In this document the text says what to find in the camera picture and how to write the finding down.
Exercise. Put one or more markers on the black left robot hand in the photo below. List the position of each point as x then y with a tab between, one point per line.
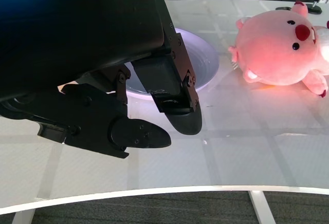
77	41

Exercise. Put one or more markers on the black round table grommet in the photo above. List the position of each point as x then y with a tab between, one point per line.
315	9

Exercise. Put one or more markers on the lavender round plate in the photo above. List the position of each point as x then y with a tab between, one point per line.
203	62

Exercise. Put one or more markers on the pink plush pig doll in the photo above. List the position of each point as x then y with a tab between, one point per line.
272	49

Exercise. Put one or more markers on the white table frame bar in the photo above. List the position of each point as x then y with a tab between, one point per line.
260	206
23	217

